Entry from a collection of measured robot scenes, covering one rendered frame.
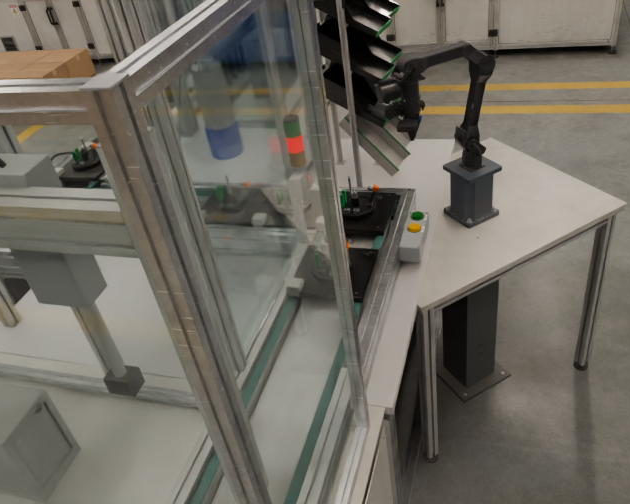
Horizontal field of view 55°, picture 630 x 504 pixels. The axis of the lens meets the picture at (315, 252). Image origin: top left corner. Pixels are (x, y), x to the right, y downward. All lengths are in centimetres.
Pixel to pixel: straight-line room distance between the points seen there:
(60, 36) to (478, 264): 668
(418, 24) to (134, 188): 565
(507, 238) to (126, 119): 178
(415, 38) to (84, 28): 381
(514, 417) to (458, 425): 23
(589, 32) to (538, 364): 382
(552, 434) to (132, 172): 234
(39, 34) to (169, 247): 771
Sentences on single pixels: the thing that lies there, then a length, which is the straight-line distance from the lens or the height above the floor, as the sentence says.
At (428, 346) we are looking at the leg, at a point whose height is 65.
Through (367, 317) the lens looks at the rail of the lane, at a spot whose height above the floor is 96.
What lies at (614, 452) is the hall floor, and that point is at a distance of 271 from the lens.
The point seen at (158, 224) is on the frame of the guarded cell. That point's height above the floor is 186.
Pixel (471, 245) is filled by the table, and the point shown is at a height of 86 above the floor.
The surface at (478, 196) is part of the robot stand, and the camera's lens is 219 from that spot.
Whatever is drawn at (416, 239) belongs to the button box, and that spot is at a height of 96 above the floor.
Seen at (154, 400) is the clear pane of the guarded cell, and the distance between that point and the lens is 83.
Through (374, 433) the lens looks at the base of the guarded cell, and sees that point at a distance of 160.
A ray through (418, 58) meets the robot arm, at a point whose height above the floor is 150.
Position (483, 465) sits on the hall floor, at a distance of 259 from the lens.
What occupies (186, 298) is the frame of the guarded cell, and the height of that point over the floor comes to 177.
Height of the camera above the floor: 215
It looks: 36 degrees down
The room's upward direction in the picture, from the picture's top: 10 degrees counter-clockwise
